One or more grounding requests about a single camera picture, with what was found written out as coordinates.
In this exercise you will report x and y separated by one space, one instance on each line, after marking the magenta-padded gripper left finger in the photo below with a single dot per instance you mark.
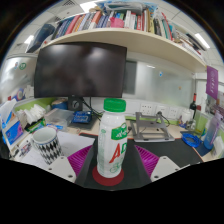
60 166

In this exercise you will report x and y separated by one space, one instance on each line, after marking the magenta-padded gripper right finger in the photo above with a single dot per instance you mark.
166 166

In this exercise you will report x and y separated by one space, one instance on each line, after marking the white green-capped drink bottle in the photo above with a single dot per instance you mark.
111 146

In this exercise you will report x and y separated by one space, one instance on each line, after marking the translucent purple water bottle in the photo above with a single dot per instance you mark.
211 133

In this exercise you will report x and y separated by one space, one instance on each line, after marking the black desk mat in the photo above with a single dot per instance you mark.
166 151

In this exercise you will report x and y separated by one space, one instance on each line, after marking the black-white checkered mug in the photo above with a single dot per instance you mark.
48 146

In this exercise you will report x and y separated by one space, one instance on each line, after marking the grey metal laptop stand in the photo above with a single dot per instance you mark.
151 131

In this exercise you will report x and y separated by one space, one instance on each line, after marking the clear plastic box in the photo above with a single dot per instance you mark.
59 117

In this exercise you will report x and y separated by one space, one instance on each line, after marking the flat round red coaster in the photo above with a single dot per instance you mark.
108 181

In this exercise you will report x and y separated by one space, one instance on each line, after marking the small blue box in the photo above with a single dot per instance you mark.
81 117

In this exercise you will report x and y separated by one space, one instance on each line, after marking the blue tissue box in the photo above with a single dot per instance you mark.
13 131

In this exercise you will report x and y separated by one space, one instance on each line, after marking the stack of white napkins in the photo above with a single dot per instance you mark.
31 115

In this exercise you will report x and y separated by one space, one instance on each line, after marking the dark wine bottle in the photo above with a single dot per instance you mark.
193 108

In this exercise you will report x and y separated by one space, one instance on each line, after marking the purple hanging sign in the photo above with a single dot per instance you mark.
212 83

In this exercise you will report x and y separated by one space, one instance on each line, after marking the black computer monitor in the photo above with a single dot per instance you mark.
80 70

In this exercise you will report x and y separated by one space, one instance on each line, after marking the navy blue box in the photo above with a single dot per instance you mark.
40 38

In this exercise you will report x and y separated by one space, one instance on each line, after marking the ceiling lights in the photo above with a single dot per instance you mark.
201 40

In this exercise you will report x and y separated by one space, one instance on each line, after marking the white wall sockets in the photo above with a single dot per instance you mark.
158 110

